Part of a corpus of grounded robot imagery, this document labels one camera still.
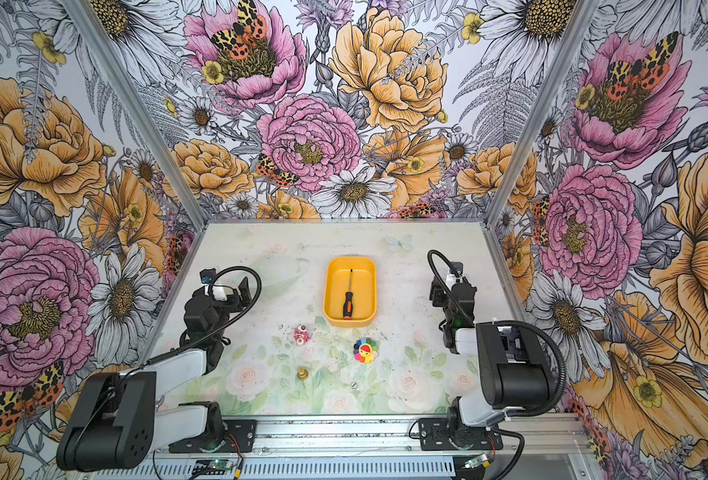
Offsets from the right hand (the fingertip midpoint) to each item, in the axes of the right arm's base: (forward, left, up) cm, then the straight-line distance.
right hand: (445, 284), depth 94 cm
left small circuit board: (-43, +60, -7) cm, 74 cm away
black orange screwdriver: (-3, +30, -5) cm, 31 cm away
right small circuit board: (-44, 0, -8) cm, 45 cm away
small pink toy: (-14, +44, -3) cm, 46 cm away
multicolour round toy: (-18, +25, -6) cm, 32 cm away
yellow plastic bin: (+7, +35, -7) cm, 36 cm away
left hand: (-2, +64, +5) cm, 64 cm away
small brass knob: (-24, +43, -5) cm, 49 cm away
